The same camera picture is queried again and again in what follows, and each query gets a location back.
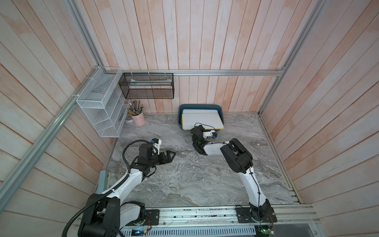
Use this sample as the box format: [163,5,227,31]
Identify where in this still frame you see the yellow whiteboard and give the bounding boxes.
[180,113,225,130]

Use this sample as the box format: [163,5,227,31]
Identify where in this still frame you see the blue whiteboard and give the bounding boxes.
[182,109,219,114]

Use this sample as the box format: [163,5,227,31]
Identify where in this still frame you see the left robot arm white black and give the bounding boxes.
[77,139,176,237]

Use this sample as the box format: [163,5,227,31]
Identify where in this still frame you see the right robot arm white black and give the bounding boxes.
[190,124,274,222]

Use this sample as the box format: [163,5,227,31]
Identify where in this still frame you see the teal plastic storage box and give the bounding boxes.
[178,104,225,131]

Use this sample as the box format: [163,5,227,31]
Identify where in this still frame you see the pink pencil cup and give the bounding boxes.
[128,100,146,126]

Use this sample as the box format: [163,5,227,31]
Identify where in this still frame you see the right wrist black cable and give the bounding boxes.
[193,122,217,131]

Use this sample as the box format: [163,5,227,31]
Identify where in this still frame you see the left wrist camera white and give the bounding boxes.
[151,138,162,155]

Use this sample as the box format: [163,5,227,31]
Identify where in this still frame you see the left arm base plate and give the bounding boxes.
[120,209,160,227]

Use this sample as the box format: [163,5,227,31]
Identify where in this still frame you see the white wire mesh shelf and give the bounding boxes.
[77,67,128,138]

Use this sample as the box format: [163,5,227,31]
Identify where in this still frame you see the black mesh wall basket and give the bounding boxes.
[118,72,175,100]

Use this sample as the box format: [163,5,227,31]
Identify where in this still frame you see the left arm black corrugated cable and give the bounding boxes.
[61,139,152,237]

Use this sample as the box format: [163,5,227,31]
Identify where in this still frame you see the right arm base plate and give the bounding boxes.
[235,205,277,224]

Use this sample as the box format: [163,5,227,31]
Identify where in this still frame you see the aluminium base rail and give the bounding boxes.
[73,204,320,230]

